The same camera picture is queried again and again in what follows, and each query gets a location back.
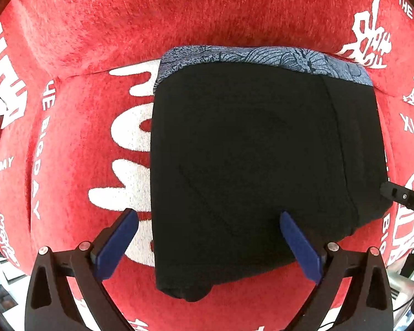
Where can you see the red printed blanket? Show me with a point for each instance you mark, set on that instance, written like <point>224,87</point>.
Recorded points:
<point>89,41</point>

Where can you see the black pants with patterned waistband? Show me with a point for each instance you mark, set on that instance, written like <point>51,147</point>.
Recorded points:
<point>255,151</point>

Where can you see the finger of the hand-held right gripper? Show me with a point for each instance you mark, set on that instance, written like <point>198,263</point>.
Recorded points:
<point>400,194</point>

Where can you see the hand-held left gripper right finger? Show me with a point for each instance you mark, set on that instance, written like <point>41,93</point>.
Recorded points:
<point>302,248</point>

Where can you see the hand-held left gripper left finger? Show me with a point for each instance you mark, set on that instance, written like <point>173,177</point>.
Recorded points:
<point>119,241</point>

